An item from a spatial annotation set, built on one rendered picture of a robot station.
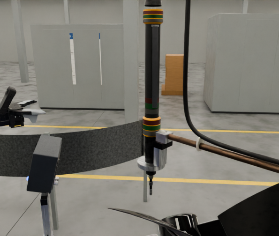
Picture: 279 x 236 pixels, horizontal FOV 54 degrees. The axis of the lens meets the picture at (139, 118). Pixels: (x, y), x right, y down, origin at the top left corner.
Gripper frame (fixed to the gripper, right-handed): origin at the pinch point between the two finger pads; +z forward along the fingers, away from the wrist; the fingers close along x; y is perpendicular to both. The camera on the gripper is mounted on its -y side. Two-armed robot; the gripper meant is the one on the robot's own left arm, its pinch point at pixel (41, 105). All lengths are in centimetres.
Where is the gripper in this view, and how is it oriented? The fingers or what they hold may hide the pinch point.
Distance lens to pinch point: 129.1
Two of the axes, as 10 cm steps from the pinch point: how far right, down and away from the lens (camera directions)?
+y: -0.8, 9.2, 3.9
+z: 8.4, -1.5, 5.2
